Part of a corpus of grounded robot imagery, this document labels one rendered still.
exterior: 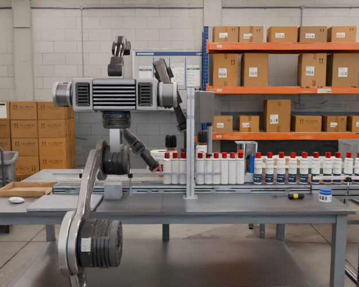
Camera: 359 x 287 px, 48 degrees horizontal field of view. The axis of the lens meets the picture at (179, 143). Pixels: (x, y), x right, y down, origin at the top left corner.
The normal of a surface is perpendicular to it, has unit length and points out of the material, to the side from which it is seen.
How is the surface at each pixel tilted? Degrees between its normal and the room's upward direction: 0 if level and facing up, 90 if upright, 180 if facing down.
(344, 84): 91
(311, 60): 90
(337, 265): 90
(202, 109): 90
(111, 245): 76
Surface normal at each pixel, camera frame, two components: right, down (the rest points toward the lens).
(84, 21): -0.01, 0.11
